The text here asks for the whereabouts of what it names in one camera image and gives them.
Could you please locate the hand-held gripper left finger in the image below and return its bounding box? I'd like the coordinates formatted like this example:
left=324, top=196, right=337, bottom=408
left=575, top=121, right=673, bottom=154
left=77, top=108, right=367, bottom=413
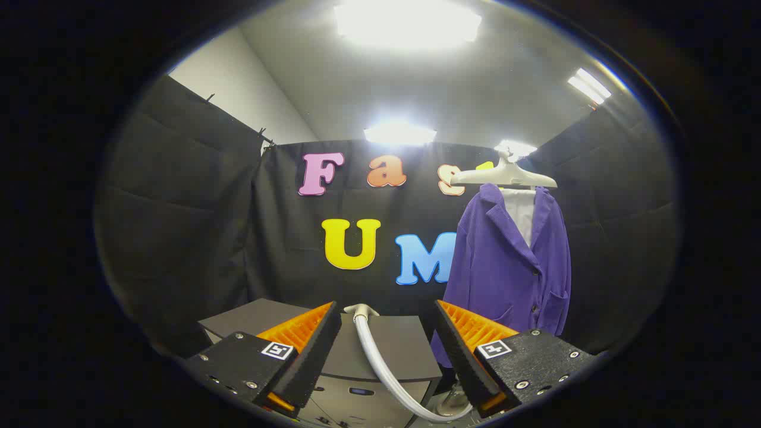
left=184, top=301, right=342, bottom=420

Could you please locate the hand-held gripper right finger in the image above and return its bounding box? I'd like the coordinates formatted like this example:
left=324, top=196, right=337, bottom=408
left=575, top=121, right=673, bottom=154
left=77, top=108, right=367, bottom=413
left=434, top=299, right=598, bottom=418

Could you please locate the purple jacket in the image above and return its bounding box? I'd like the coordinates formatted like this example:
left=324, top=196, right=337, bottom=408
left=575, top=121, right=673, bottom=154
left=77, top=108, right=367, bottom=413
left=429, top=183, right=573, bottom=368

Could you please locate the white shirt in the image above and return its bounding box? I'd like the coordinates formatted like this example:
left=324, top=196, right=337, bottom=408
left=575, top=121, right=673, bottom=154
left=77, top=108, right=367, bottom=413
left=499, top=187, right=536, bottom=247

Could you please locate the grey round stand base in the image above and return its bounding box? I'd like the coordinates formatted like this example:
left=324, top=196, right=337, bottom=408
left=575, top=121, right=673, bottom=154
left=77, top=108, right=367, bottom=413
left=437, top=383, right=474, bottom=418

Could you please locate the grey cabinet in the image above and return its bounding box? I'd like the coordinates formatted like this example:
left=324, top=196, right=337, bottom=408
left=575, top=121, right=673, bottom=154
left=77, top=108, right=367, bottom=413
left=199, top=299, right=444, bottom=428

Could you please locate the white plastic hanger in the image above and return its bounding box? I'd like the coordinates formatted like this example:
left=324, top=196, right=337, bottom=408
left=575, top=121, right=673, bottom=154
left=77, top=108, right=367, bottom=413
left=450, top=149, right=558, bottom=190

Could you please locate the large ceiling light panel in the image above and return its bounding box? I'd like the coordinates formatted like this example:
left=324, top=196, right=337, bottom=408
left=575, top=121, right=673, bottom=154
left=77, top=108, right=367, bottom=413
left=333, top=0, right=482, bottom=51

